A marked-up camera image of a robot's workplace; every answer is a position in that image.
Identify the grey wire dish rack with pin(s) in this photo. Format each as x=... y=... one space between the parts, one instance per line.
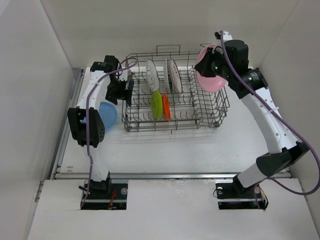
x=194 y=108

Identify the white plate with red pattern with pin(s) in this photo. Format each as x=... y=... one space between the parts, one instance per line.
x=175 y=76

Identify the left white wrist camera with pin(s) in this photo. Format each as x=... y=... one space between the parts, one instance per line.
x=127 y=77

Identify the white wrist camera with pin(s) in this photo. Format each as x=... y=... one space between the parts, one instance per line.
x=225 y=36
x=127 y=77

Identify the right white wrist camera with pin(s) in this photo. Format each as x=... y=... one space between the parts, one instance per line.
x=225 y=36

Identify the blue plastic plate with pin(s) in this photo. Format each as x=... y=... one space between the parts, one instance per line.
x=108 y=114

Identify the white plate with grey pattern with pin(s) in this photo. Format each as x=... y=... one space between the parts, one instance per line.
x=152 y=76

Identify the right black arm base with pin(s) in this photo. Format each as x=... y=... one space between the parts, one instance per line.
x=252 y=198

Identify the green plastic plate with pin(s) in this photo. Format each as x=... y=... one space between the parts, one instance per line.
x=156 y=104

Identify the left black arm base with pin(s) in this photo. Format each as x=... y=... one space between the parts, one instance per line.
x=104 y=195

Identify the aluminium rail across table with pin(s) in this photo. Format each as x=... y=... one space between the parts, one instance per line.
x=150 y=176

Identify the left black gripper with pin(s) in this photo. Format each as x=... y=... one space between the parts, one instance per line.
x=123 y=94

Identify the orange plastic plate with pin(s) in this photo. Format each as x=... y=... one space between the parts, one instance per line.
x=166 y=107

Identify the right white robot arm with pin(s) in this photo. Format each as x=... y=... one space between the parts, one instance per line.
x=229 y=63

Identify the pink plastic plate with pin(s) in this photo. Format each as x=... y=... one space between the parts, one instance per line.
x=212 y=83

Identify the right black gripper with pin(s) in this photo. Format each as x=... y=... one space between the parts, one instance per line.
x=203 y=67

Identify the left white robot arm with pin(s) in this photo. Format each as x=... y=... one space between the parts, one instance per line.
x=85 y=122

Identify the plain white ceramic plate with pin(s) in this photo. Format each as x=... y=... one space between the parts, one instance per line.
x=166 y=76

